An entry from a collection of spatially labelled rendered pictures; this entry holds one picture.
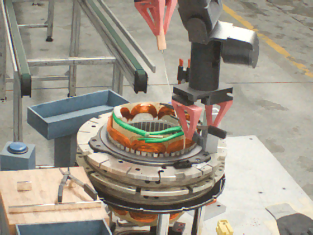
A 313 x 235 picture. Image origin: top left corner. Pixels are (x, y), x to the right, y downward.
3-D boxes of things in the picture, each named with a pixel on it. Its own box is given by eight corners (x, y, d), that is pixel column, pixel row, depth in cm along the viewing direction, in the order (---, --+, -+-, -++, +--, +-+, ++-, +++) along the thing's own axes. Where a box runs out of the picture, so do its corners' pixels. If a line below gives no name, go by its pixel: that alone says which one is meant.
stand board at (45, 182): (109, 228, 123) (109, 217, 122) (9, 235, 117) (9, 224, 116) (83, 176, 140) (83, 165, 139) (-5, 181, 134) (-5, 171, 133)
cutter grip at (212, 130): (226, 138, 134) (227, 131, 133) (223, 139, 133) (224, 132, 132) (209, 132, 136) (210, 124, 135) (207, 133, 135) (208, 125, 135)
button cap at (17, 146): (28, 145, 152) (28, 141, 151) (24, 153, 148) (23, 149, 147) (12, 144, 152) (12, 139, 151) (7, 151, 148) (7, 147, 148)
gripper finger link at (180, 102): (219, 139, 133) (223, 92, 130) (191, 147, 129) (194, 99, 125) (195, 127, 138) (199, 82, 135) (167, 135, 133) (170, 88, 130)
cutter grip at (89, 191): (97, 200, 125) (98, 192, 124) (93, 200, 124) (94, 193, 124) (86, 189, 128) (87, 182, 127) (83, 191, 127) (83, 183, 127)
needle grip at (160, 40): (167, 48, 138) (163, 19, 137) (162, 49, 137) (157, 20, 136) (161, 49, 139) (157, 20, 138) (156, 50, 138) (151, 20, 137)
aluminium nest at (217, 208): (225, 211, 182) (226, 203, 181) (202, 221, 176) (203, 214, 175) (195, 193, 190) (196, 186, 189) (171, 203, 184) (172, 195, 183)
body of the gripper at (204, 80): (233, 95, 132) (236, 59, 130) (194, 105, 126) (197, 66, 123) (210, 86, 137) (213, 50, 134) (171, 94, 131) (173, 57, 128)
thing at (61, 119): (104, 184, 190) (109, 88, 179) (127, 202, 182) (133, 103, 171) (28, 205, 175) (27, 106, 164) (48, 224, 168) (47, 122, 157)
